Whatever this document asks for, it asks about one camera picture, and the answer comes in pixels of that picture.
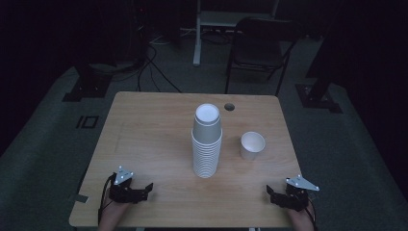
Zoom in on person's right hand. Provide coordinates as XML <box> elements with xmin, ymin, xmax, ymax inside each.
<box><xmin>286</xmin><ymin>205</ymin><xmax>312</xmax><ymax>223</ymax></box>

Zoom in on black folding chair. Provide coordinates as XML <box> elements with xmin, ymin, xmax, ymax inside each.
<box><xmin>223</xmin><ymin>16</ymin><xmax>302</xmax><ymax>97</ymax></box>

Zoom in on black floor cables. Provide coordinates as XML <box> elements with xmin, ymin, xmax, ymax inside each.
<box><xmin>136</xmin><ymin>43</ymin><xmax>183</xmax><ymax>94</ymax></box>

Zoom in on person's left hand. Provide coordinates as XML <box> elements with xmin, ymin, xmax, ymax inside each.
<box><xmin>105</xmin><ymin>197</ymin><xmax>131</xmax><ymax>216</ymax></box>

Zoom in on stack of white paper cups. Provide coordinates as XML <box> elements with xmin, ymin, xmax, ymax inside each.
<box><xmin>191</xmin><ymin>102</ymin><xmax>223</xmax><ymax>179</ymax></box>

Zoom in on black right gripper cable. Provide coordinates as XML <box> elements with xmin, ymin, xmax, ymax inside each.
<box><xmin>305</xmin><ymin>199</ymin><xmax>318</xmax><ymax>231</ymax></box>

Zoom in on single white cup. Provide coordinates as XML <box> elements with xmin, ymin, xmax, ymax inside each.
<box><xmin>240</xmin><ymin>131</ymin><xmax>267</xmax><ymax>162</ymax></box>

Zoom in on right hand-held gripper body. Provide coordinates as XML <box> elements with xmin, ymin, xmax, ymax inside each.
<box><xmin>271</xmin><ymin>174</ymin><xmax>320</xmax><ymax>213</ymax></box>

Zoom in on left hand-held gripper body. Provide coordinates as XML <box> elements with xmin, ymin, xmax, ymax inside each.
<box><xmin>108</xmin><ymin>166</ymin><xmax>144</xmax><ymax>204</ymax></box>

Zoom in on black stand base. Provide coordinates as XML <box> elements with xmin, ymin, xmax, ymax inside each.
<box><xmin>294</xmin><ymin>73</ymin><xmax>344</xmax><ymax>115</ymax></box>
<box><xmin>62</xmin><ymin>64</ymin><xmax>113</xmax><ymax>103</ymax></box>

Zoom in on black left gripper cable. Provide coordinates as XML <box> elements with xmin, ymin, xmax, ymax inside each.
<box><xmin>96</xmin><ymin>172</ymin><xmax>117</xmax><ymax>225</ymax></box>

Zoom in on white desk frame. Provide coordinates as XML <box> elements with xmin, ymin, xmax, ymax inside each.
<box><xmin>192</xmin><ymin>0</ymin><xmax>281</xmax><ymax>67</ymax></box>

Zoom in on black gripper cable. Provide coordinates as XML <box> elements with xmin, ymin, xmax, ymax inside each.
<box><xmin>305</xmin><ymin>199</ymin><xmax>318</xmax><ymax>231</ymax></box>
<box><xmin>96</xmin><ymin>172</ymin><xmax>117</xmax><ymax>225</ymax></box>

